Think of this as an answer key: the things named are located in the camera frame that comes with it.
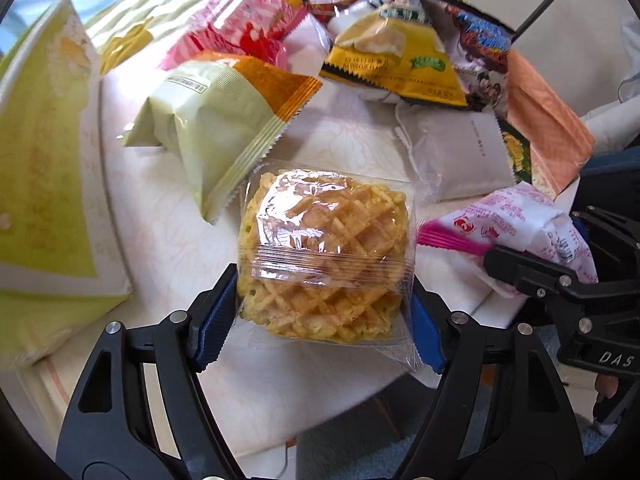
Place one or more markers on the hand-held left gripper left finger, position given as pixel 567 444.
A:
pixel 220 315

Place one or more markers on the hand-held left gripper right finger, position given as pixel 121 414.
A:
pixel 425 330

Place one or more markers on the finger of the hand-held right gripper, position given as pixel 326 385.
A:
pixel 530 270
pixel 610 240

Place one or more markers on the pink and white snack packet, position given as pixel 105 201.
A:
pixel 510 215

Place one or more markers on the clear waffle snack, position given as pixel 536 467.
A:
pixel 320 260

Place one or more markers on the person's right hand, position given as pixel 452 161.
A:
pixel 607 385

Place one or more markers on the dark blue cloth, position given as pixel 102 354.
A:
pixel 610 180

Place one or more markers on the white garment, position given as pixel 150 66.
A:
pixel 615 130

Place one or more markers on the dark green snack packet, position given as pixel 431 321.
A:
pixel 517 152

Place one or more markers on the peach floral cloth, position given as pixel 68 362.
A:
pixel 545 125

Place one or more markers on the light green orange snack packet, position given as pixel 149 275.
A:
pixel 215 125

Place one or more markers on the white mesh cloth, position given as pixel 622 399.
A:
pixel 631 50

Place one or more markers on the cartoon print snack packet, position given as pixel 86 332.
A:
pixel 480 45

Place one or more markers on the yellow green printed bag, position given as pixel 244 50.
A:
pixel 40 160

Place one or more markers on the yellow triangular snack packet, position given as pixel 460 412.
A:
pixel 380 65

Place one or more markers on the flower-striped pillow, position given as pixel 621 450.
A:
pixel 125 42

